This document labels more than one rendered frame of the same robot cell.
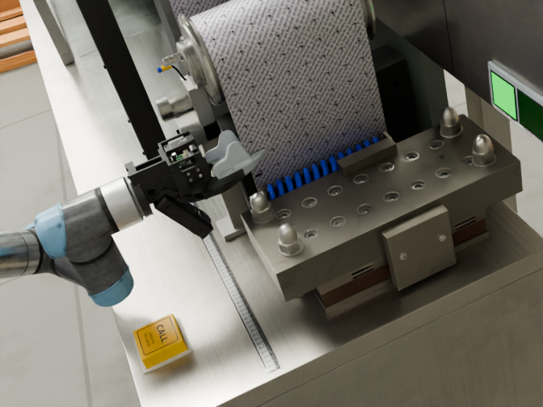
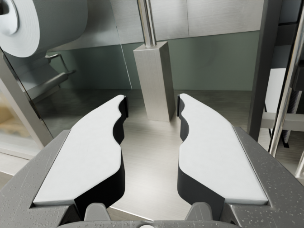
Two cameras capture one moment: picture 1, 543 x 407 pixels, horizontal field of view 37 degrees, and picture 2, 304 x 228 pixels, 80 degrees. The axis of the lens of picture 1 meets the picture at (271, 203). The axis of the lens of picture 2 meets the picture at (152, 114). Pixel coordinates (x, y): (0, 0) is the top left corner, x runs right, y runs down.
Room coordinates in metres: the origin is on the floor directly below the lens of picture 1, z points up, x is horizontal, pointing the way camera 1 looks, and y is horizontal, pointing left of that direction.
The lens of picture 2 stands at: (1.48, 0.56, 1.29)
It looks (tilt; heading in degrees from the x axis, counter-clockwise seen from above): 31 degrees down; 307
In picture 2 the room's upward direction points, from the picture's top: 11 degrees counter-clockwise
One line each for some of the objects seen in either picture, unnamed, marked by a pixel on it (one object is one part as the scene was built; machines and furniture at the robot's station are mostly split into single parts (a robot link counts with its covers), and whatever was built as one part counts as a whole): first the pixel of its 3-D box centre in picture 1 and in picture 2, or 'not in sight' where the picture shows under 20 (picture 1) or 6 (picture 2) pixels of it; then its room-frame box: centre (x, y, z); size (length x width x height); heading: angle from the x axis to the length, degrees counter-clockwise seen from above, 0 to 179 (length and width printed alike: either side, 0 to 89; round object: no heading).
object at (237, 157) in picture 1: (238, 156); not in sight; (1.02, 0.02, 1.11); 0.09 x 0.03 x 0.06; 98
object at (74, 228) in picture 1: (77, 225); not in sight; (0.99, 0.29, 1.11); 0.11 x 0.08 x 0.09; 99
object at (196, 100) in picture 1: (209, 161); not in sight; (1.12, 0.08, 1.05); 0.06 x 0.05 x 0.31; 99
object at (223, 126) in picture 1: (322, 136); not in sight; (1.16, -0.12, 1.00); 0.33 x 0.07 x 0.20; 99
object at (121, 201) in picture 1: (124, 201); not in sight; (1.01, 0.21, 1.11); 0.08 x 0.05 x 0.08; 9
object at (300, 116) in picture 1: (310, 117); not in sight; (1.05, -0.10, 1.12); 0.23 x 0.01 x 0.18; 99
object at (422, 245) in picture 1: (420, 249); not in sight; (0.85, -0.19, 0.96); 0.10 x 0.03 x 0.11; 99
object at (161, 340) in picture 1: (159, 340); not in sight; (0.90, 0.24, 0.91); 0.07 x 0.07 x 0.02; 9
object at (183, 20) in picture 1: (199, 60); not in sight; (1.09, 0.03, 1.25); 0.15 x 0.01 x 0.15; 9
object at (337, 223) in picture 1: (379, 202); not in sight; (0.94, -0.16, 1.00); 0.40 x 0.16 x 0.06; 99
